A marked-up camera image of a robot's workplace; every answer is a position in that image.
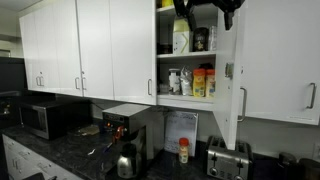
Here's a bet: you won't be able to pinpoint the black coffee bag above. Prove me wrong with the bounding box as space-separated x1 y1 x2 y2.
193 27 209 52

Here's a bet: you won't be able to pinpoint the steel coffee carafe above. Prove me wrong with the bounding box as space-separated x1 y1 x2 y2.
117 143 141 179

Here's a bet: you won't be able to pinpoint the white green coffee bag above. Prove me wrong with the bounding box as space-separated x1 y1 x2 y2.
173 18 190 54

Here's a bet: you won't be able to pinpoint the yellow creamer bottle left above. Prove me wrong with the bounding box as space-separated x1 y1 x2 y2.
193 68 206 97

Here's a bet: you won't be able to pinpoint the silver foil bag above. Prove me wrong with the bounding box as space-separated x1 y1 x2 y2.
180 66 192 96

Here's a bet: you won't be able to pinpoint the steel coffee brewer machine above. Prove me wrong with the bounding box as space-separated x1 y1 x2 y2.
102 103 165 166

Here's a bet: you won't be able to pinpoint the steel microwave oven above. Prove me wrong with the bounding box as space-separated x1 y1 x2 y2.
19 100 93 140

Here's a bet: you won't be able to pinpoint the white canister black lid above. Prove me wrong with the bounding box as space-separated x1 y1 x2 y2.
169 69 180 95

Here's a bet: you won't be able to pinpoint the yellow creamer bottle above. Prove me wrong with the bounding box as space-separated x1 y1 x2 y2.
193 68 206 97
206 69 215 97

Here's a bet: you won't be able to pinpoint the white cabinet door pair left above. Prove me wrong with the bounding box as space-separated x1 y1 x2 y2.
20 0 114 100

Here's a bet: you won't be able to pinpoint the orange lid spice jar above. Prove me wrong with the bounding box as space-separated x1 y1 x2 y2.
179 138 189 164

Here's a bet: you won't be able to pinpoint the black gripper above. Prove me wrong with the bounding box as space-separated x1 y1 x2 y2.
173 0 246 33

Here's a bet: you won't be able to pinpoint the silver four-slot toaster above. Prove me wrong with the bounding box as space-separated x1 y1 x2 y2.
203 136 254 180

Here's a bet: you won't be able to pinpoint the yellow creamer bottle right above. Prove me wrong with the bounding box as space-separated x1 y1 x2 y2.
206 69 215 97

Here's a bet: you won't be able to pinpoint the white lower drawer cabinets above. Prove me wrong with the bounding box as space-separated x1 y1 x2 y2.
2 135 82 180

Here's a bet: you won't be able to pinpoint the white handwritten paper note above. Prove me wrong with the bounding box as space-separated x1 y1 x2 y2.
164 111 199 157

